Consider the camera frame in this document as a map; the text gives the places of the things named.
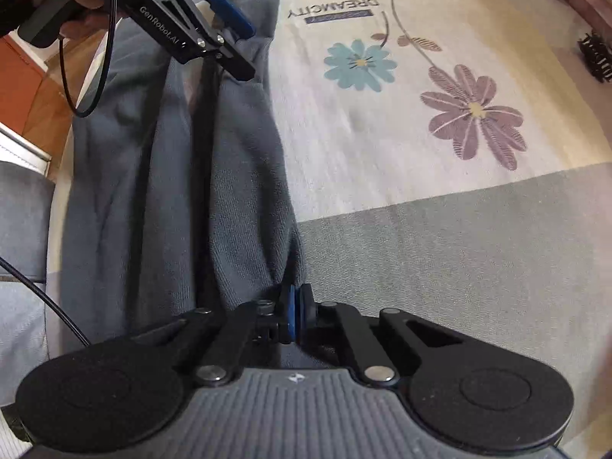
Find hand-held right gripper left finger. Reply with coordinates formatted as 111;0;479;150
129;284;295;387

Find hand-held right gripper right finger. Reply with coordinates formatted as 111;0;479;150
294;283;464;387

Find dark grey pants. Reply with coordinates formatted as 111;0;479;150
60;0;330;369

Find orange wooden door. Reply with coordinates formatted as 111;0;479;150
0;36;47;103

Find white ribbed panel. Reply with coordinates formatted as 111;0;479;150
0;122;51;175

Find black hair claw clip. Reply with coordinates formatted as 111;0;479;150
577;31;612;82

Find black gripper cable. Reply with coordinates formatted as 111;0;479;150
0;256;91;347
57;0;118;118

